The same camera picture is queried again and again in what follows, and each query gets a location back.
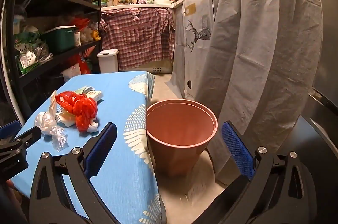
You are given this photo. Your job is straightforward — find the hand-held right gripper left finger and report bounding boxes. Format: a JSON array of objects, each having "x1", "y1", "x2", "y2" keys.
[{"x1": 29, "y1": 122, "x2": 118, "y2": 224}]

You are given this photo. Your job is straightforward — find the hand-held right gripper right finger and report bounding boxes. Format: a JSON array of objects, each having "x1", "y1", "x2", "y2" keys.
[{"x1": 193, "y1": 120, "x2": 317, "y2": 224}]

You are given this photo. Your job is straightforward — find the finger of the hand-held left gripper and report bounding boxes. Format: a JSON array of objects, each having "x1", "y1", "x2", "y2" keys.
[
  {"x1": 0, "y1": 126, "x2": 43, "y2": 158},
  {"x1": 0, "y1": 120, "x2": 21, "y2": 140}
]

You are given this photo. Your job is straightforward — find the white plastic bag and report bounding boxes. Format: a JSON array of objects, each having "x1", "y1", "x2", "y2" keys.
[{"x1": 34, "y1": 111, "x2": 57, "y2": 136}]

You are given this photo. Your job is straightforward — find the clear plastic wrapper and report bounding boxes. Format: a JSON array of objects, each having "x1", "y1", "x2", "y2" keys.
[{"x1": 50, "y1": 126, "x2": 68, "y2": 153}]

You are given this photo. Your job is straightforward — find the white plastic strip wrapper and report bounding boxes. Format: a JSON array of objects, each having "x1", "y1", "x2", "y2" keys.
[{"x1": 48, "y1": 90, "x2": 58, "y2": 119}]

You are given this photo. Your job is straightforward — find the red plastic bag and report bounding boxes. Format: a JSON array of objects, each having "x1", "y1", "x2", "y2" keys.
[{"x1": 55, "y1": 91, "x2": 99, "y2": 132}]

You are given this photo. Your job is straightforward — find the white paper piece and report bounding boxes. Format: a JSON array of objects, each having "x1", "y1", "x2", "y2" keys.
[{"x1": 56, "y1": 110, "x2": 78, "y2": 127}]

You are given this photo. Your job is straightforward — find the pink plastic bin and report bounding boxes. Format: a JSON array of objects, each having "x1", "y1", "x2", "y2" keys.
[{"x1": 146, "y1": 99, "x2": 218, "y2": 177}]

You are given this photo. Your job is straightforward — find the blue patterned tablecloth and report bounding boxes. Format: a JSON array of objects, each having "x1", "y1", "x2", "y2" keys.
[{"x1": 11, "y1": 71, "x2": 168, "y2": 224}]

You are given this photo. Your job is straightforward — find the green packet with white label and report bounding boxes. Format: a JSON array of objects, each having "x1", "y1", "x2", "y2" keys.
[{"x1": 16, "y1": 51, "x2": 39, "y2": 72}]

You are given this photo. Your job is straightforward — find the red and white sack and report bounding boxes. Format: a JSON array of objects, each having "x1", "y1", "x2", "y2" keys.
[{"x1": 63, "y1": 53, "x2": 91, "y2": 82}]

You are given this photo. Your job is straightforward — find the clear food bag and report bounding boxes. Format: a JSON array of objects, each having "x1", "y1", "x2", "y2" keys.
[{"x1": 34, "y1": 44, "x2": 53, "y2": 62}]

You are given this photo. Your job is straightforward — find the white pedal bin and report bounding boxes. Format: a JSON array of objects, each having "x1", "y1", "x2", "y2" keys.
[{"x1": 97, "y1": 49, "x2": 119, "y2": 74}]

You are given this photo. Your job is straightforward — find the dark grey appliance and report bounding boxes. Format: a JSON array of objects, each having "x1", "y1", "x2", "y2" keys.
[{"x1": 296, "y1": 87, "x2": 338, "y2": 158}]

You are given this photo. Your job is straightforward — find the green snack bag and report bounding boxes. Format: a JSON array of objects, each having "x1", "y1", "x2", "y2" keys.
[{"x1": 14, "y1": 32, "x2": 40, "y2": 55}]

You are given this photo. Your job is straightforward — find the white deer print cloth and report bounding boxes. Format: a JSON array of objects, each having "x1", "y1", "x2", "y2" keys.
[{"x1": 166, "y1": 0, "x2": 219, "y2": 101}]

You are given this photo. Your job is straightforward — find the grey cloth curtain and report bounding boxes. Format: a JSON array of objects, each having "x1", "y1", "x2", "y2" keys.
[{"x1": 209, "y1": 0, "x2": 324, "y2": 185}]

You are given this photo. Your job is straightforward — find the cream vented cabinet base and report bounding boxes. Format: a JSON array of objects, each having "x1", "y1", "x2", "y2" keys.
[{"x1": 119, "y1": 59, "x2": 173, "y2": 74}]

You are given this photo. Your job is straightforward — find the green storage box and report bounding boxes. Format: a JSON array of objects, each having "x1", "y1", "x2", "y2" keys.
[{"x1": 41, "y1": 25, "x2": 77, "y2": 53}]

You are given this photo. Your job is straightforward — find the grey plastic bag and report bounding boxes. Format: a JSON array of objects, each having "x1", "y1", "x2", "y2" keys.
[{"x1": 13, "y1": 0, "x2": 32, "y2": 29}]

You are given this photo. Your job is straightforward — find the red plaid shirt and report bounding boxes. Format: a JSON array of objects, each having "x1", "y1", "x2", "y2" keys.
[{"x1": 100, "y1": 8, "x2": 176, "y2": 70}]

